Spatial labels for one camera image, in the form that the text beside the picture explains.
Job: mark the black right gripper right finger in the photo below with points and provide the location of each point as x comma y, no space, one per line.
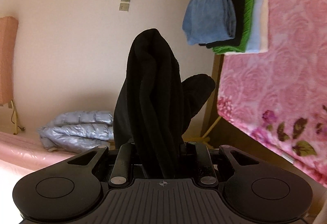
197,164

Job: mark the pink sofa cover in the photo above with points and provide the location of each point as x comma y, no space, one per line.
23,155

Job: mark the light blue folded garment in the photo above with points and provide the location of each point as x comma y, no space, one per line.
254,41

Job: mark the green folded knit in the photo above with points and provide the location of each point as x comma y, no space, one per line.
247,20

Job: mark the silver grey down jacket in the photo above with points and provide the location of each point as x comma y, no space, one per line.
78,131

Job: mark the black folded garment in stack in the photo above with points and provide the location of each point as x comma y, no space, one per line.
239,6

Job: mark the pink floral blanket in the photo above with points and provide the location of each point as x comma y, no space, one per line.
278,98

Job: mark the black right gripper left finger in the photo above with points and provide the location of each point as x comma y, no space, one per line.
127,166

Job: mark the black garment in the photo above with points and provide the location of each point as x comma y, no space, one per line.
155,107
239,6

